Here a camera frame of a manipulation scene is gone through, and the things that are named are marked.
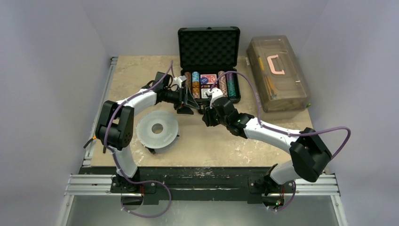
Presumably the white perforated cable spool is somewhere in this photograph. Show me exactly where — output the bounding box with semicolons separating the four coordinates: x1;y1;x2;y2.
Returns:
136;110;180;155

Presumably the orange yellow chip stack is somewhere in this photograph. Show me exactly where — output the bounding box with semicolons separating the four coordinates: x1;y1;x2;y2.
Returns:
192;81;200;99

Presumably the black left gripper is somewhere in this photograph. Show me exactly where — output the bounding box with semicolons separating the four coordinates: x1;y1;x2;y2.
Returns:
163;86;199;115

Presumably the peach chip stack right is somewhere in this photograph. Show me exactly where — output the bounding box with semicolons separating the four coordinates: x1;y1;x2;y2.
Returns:
218;71;228;97

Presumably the light blue chip stack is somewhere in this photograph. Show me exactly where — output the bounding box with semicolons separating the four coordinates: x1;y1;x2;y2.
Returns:
192;72;200;83

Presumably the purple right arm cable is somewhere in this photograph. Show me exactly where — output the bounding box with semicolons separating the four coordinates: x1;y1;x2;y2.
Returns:
208;71;351;213

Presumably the dark green chip stack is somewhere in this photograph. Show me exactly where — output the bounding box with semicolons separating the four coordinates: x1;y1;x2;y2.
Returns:
226;73;237;98

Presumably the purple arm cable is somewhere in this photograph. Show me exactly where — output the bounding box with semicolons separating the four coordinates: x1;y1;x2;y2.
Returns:
103;60;175;219
208;71;351;213

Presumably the translucent plastic toolbox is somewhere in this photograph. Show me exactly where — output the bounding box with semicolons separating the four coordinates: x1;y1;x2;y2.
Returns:
246;35;310;113

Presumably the black poker set case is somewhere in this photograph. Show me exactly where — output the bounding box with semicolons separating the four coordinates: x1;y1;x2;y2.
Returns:
177;26;241;114

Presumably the long brown chip stack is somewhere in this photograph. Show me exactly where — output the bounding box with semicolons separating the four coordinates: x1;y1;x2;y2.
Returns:
184;72;192;89

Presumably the red playing card deck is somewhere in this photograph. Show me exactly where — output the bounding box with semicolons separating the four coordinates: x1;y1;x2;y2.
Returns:
200;74;217;84

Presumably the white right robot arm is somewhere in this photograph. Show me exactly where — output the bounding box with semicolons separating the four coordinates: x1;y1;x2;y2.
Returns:
202;97;332;192

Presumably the aluminium frame rail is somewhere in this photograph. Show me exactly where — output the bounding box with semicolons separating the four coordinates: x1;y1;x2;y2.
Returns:
295;174;340;196

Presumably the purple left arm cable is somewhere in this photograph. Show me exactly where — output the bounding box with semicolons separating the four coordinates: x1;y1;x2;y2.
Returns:
103;60;175;219

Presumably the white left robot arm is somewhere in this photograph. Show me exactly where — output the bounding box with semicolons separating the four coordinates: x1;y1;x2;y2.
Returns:
95;72;200;193

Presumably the blue playing card deck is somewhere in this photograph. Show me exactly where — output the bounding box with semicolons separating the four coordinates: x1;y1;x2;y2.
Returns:
201;89;210;99

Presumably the blue small blind button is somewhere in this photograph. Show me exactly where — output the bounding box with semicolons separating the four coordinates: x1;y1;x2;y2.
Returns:
200;77;209;85

